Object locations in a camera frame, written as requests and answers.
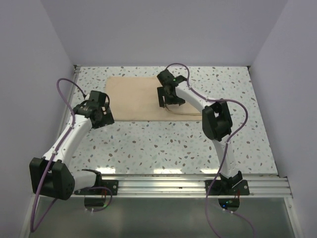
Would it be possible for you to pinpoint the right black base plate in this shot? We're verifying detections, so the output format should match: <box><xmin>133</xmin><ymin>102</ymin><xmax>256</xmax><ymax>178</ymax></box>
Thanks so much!
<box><xmin>208</xmin><ymin>180</ymin><xmax>250</xmax><ymax>196</ymax></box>

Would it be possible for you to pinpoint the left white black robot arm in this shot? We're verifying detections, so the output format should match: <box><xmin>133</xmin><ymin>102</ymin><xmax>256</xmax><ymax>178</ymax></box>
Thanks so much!
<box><xmin>29</xmin><ymin>91</ymin><xmax>114</xmax><ymax>200</ymax></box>

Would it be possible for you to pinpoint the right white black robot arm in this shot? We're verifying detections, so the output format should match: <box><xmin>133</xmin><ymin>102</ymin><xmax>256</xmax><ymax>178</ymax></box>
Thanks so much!
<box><xmin>157</xmin><ymin>69</ymin><xmax>243</xmax><ymax>195</ymax></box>

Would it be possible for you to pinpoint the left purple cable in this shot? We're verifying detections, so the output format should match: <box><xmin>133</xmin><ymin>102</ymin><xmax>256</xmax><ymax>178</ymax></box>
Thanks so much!
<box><xmin>29</xmin><ymin>78</ymin><xmax>112</xmax><ymax>233</ymax></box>

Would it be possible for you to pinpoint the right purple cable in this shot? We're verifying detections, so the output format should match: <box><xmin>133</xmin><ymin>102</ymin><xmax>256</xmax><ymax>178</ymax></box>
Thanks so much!
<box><xmin>165</xmin><ymin>62</ymin><xmax>256</xmax><ymax>238</ymax></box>

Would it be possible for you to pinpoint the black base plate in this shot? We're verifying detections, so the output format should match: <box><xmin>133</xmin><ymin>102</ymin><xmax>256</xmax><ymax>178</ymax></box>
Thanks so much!
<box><xmin>208</xmin><ymin>180</ymin><xmax>250</xmax><ymax>196</ymax></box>
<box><xmin>74</xmin><ymin>179</ymin><xmax>119</xmax><ymax>196</ymax></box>

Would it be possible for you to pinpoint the purple cable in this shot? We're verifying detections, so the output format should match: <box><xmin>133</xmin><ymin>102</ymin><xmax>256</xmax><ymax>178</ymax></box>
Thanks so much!
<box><xmin>29</xmin><ymin>78</ymin><xmax>112</xmax><ymax>233</ymax></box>
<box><xmin>165</xmin><ymin>62</ymin><xmax>256</xmax><ymax>238</ymax></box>

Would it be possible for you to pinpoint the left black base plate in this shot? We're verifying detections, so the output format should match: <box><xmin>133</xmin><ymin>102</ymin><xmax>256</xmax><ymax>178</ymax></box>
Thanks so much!
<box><xmin>74</xmin><ymin>179</ymin><xmax>119</xmax><ymax>196</ymax></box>

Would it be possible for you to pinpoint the aluminium front rail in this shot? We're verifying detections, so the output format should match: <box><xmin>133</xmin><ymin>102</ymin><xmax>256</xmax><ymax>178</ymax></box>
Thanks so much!
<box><xmin>101</xmin><ymin>174</ymin><xmax>292</xmax><ymax>199</ymax></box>

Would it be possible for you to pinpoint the beige cloth surgical kit wrap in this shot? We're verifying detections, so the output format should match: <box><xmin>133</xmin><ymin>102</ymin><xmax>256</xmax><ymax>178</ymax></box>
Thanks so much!
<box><xmin>105</xmin><ymin>76</ymin><xmax>202</xmax><ymax>121</ymax></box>

